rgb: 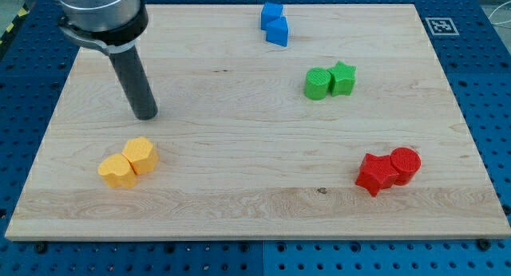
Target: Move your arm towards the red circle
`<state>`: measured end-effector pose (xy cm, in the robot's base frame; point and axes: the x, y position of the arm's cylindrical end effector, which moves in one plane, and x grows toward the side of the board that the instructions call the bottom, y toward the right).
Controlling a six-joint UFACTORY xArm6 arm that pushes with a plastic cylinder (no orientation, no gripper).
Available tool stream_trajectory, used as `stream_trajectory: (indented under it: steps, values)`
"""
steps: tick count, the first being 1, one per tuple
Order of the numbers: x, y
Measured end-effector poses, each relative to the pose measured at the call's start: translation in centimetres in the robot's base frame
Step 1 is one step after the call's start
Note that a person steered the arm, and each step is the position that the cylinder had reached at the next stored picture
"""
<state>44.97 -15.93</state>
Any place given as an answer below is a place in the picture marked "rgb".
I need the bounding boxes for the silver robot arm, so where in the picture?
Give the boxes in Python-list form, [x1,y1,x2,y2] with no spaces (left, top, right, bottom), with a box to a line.
[53,0,149,55]

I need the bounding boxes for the light wooden board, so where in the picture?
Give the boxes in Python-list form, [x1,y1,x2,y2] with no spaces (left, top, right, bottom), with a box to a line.
[6,4,510,242]

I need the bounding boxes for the green cylinder block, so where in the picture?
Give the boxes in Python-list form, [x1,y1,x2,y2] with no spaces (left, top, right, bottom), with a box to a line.
[304,67,331,101]

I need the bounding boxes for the green star block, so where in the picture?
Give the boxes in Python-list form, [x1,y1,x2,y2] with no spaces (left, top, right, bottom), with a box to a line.
[327,61,356,97]

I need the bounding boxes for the blue triangular block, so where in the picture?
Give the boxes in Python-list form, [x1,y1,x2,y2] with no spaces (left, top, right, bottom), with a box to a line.
[265,16,289,47]

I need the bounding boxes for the yellow hexagon block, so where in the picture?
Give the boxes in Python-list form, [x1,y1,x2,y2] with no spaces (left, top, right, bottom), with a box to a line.
[122,136,159,175]

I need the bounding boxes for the blue cube block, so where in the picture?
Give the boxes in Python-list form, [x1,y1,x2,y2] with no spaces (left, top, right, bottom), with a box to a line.
[260,2,283,30]

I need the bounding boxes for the red star block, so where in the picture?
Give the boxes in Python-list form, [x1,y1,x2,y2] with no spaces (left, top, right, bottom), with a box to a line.
[355,153,399,197]

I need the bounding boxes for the yellow heart block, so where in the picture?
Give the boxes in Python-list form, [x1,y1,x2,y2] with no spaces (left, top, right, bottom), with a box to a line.
[97,154,137,188]

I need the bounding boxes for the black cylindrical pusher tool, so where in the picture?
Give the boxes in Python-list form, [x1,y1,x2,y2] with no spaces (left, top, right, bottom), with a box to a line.
[109,46,158,120]

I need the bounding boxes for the red cylinder block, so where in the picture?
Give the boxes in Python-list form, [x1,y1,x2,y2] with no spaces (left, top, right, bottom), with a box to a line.
[390,147,422,186]

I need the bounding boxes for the white fiducial marker tag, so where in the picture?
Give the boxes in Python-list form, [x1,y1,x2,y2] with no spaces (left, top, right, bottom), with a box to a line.
[425,17,459,36]

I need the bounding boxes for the black board clamp screw left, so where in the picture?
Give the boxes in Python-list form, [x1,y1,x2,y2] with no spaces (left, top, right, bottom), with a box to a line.
[34,242,48,254]

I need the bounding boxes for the black board clamp screw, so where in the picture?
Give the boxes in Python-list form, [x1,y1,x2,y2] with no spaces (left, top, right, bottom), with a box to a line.
[477,239,492,251]
[34,242,48,254]

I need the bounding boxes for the black board clamp screw right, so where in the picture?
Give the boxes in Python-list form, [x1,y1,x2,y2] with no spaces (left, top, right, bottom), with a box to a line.
[477,239,492,251]

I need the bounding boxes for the white cable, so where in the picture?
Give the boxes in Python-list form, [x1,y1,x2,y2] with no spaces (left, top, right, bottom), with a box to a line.
[487,0,511,30]

